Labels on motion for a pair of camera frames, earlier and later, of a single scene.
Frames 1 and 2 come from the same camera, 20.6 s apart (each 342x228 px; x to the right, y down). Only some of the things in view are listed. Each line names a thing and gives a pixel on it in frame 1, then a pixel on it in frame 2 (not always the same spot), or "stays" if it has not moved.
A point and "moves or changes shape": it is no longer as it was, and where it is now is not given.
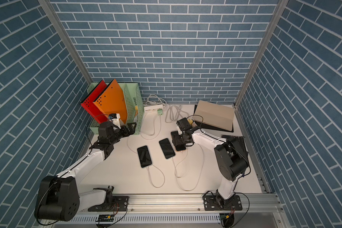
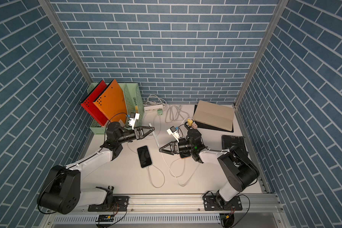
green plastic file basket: [132, 93] stays
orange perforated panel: [112, 100] stays
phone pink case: [180, 148] moves or changes shape
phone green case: [166, 148] moves or changes shape
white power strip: [153, 108] stays
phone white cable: [150, 178] stays
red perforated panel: [89, 105] stays
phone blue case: [144, 156] stays
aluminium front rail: [184, 204] stays
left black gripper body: [123, 133] to [130, 136]
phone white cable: [199, 177] to [174, 176]
